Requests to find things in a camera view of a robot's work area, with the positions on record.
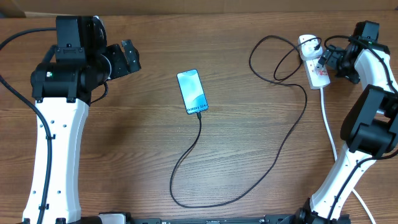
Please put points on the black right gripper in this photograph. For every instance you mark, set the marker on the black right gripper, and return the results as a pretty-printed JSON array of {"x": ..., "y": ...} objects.
[{"x": 331, "y": 58}]

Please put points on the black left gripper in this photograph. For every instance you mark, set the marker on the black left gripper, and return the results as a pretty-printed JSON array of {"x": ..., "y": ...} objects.
[{"x": 122, "y": 66}]

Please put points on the blue Samsung Galaxy smartphone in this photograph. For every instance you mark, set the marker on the blue Samsung Galaxy smartphone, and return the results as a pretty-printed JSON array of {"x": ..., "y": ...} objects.
[{"x": 192, "y": 91}]

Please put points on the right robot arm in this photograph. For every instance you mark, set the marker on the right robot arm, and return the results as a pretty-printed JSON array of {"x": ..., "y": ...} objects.
[{"x": 369, "y": 131}]

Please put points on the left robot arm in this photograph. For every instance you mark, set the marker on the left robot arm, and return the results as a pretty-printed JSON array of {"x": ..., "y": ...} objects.
[{"x": 62, "y": 85}]

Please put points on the white USB charger plug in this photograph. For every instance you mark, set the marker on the white USB charger plug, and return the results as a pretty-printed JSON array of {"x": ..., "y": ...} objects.
[{"x": 309, "y": 47}]

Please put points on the white power strip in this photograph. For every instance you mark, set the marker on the white power strip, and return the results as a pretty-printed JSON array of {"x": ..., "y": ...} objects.
[{"x": 317, "y": 75}]

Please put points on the brown cardboard backdrop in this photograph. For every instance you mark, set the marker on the brown cardboard backdrop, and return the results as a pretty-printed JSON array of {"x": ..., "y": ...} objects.
[{"x": 47, "y": 8}]

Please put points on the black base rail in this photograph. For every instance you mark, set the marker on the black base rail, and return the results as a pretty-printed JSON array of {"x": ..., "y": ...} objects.
[{"x": 119, "y": 217}]

